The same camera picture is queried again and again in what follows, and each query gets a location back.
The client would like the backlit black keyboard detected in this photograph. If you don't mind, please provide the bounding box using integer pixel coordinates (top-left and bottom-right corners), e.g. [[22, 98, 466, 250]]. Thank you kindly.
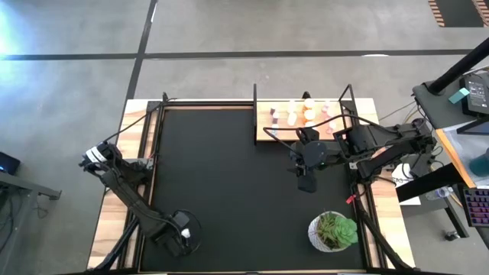
[[458, 186, 489, 228]]

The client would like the black device blue light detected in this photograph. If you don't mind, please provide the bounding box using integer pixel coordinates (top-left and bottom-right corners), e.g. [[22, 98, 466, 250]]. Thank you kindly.
[[0, 151, 21, 176]]

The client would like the black desk beam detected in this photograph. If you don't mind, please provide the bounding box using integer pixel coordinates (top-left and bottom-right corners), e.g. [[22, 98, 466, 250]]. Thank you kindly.
[[395, 163, 465, 203]]

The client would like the wooden shelf board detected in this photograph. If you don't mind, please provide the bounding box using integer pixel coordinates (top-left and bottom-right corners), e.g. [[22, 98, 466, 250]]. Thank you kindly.
[[255, 100, 347, 141]]

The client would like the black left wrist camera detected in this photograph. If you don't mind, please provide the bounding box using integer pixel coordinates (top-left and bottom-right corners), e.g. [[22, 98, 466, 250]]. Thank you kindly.
[[173, 211, 191, 229]]

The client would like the green succulent plant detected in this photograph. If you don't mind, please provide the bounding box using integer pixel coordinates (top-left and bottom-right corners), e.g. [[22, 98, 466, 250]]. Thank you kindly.
[[316, 212, 359, 251]]

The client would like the grey side table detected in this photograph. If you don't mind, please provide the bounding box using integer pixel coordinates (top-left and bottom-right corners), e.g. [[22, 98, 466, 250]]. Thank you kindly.
[[411, 64, 489, 131]]

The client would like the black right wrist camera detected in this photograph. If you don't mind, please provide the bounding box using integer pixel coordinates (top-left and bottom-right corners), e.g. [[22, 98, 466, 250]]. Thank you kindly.
[[297, 173, 318, 194]]

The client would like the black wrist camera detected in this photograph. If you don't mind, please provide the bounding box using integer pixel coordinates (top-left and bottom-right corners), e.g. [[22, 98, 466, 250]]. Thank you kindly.
[[173, 211, 191, 229], [297, 173, 318, 194]]

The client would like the black metal shelf frame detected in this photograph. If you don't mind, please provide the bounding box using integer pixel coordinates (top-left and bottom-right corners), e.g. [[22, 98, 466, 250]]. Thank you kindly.
[[251, 82, 362, 145]]

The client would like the grey metal desk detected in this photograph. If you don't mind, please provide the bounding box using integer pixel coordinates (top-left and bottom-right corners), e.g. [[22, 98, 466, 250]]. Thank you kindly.
[[0, 171, 62, 275]]

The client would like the white plant pot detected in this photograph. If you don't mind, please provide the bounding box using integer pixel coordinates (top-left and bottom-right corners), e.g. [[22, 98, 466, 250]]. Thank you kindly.
[[307, 211, 347, 253]]

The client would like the black pole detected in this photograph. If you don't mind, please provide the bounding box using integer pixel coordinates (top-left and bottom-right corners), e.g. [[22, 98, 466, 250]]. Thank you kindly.
[[427, 37, 489, 95]]

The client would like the black aluminium rig frame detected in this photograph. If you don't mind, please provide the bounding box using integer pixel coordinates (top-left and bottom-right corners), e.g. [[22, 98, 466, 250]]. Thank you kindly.
[[86, 91, 417, 275]]

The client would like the clear plastic bottle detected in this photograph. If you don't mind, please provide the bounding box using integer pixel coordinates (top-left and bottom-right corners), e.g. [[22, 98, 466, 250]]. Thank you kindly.
[[424, 186, 452, 202]]

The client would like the wooden desk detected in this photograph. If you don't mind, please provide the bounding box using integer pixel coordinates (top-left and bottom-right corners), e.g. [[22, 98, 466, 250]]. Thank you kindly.
[[435, 114, 489, 189]]

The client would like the black box white label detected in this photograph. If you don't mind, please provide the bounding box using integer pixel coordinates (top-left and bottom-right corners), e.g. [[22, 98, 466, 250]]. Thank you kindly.
[[460, 72, 489, 118]]

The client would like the black floor mat striped edge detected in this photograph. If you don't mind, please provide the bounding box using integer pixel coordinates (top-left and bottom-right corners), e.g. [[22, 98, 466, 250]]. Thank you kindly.
[[427, 0, 489, 28]]

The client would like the black power brick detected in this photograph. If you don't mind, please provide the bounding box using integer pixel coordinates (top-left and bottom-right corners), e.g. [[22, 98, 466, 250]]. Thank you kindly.
[[409, 150, 435, 177]]

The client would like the black table mat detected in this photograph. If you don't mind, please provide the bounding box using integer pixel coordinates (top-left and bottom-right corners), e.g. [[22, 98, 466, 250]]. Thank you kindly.
[[139, 108, 366, 273]]

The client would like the teal round object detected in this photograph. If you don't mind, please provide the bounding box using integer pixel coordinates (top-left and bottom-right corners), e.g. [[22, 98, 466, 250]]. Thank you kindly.
[[468, 150, 489, 177]]

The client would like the white paper sheet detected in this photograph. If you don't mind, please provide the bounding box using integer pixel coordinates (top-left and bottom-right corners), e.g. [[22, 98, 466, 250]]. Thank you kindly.
[[390, 163, 421, 206]]

